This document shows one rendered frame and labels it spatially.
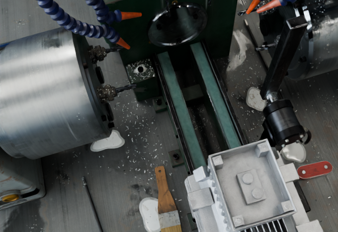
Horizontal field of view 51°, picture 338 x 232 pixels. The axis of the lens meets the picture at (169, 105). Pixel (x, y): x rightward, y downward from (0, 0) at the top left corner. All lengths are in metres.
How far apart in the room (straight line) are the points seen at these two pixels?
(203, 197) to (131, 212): 0.33
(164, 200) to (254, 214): 0.36
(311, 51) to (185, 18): 0.29
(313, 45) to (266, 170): 0.27
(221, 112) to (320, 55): 0.25
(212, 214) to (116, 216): 0.35
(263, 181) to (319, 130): 0.43
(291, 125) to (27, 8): 0.92
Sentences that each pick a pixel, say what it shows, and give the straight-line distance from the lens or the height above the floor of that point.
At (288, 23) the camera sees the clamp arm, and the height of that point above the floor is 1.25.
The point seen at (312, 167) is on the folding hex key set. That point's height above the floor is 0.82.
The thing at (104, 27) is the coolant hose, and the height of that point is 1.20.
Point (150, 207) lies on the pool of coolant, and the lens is 0.92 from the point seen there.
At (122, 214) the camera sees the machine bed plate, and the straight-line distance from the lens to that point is 0.93.
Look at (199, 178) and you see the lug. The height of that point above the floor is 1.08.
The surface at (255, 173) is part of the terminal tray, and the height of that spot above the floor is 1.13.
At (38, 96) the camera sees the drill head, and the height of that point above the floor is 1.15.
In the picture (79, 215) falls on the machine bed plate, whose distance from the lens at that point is 0.96.
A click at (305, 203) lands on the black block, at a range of 0.89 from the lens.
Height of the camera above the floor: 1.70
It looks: 65 degrees down
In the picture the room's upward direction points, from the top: 10 degrees counter-clockwise
